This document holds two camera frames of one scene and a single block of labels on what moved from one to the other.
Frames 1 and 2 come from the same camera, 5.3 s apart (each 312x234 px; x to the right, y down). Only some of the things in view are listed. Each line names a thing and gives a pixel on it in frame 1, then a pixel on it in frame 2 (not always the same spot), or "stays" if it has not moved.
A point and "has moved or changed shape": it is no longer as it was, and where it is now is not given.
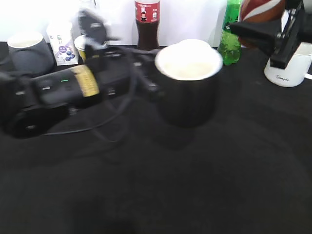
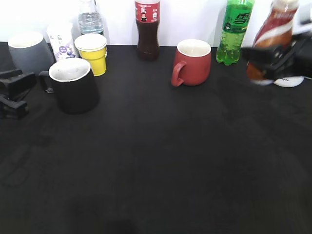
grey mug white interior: [29, 52] stays
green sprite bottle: [229, 47] stays
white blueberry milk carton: [63, 43] stays
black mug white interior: [187, 72] has moved or changed shape
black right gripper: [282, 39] → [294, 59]
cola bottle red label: [147, 15] stays
